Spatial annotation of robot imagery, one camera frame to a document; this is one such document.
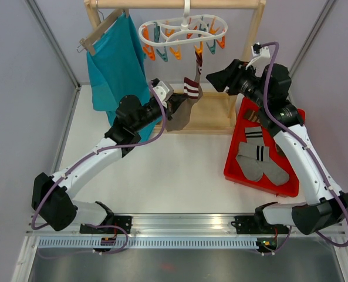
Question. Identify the grey sock black stripes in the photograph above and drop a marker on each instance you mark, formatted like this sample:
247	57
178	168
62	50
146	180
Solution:
255	148

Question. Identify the white clip hanger frame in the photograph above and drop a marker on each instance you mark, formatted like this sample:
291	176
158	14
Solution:
186	29

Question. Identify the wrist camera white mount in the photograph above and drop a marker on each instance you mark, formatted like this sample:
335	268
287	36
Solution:
260	56
160	89

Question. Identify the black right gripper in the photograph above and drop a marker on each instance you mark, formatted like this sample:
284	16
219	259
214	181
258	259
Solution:
220	79

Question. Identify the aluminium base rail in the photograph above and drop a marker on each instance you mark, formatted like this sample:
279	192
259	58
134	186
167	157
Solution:
182	224

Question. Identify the beige sock maroon striped cuff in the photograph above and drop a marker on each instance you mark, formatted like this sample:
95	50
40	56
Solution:
198	70

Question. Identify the teal clothespin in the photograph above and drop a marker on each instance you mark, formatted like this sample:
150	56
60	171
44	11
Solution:
212	48
163	55

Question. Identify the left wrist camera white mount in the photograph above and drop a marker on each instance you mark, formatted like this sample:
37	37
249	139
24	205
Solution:
160	89

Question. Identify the teal t-shirt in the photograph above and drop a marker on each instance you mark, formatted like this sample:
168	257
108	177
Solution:
117	68

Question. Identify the teal clothespin front left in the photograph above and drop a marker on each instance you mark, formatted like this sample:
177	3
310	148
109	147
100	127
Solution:
163	55

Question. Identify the teal clothespin front right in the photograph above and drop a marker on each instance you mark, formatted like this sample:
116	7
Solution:
212	48

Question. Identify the orange clothespin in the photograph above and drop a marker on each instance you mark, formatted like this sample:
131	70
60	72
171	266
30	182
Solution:
149	51
199	49
176	53
221	42

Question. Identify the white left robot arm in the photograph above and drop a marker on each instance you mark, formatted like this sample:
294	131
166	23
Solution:
53	195

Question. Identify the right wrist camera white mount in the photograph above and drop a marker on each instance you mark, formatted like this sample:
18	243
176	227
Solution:
260	56

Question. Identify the red plastic tray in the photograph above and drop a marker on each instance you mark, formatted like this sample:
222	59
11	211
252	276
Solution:
232	170

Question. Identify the brown striped sock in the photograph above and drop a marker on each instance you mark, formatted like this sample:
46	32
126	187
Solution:
252	116

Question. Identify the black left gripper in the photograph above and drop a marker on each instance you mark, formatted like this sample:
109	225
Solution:
174	103

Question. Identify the wooden clothes hanger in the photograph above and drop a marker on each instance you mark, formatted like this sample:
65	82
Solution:
99	27

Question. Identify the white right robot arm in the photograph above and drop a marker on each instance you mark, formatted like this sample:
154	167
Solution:
325	203

